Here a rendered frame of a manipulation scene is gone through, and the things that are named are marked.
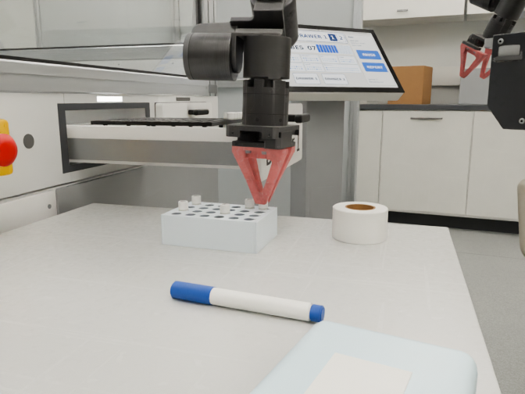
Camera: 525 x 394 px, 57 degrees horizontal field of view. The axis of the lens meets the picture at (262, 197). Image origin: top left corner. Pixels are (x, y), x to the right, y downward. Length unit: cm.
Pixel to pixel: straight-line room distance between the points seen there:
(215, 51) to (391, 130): 318
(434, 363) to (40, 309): 32
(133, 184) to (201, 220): 47
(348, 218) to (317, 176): 117
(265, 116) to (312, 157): 118
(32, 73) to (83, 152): 14
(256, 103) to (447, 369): 40
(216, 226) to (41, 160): 35
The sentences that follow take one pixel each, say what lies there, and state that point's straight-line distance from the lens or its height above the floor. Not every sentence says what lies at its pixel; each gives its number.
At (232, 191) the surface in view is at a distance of 273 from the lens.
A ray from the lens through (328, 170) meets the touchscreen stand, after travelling 180.
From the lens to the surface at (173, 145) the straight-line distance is 76.
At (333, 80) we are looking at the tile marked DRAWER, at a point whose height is 100.
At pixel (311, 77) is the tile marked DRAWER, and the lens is 165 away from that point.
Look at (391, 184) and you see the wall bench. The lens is 377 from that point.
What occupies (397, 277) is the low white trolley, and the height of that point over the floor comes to 76.
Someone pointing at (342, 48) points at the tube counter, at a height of 111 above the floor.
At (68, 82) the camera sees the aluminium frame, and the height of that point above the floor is 96.
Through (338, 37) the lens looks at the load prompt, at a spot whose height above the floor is 116.
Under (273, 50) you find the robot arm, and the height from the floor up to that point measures 99.
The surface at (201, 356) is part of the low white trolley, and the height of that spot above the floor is 76.
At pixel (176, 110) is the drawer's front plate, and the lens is 117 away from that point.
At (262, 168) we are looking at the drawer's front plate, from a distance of 71.
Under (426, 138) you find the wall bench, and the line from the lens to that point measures 371.
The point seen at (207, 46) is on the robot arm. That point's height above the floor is 100.
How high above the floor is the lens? 94
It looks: 11 degrees down
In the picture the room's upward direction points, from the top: straight up
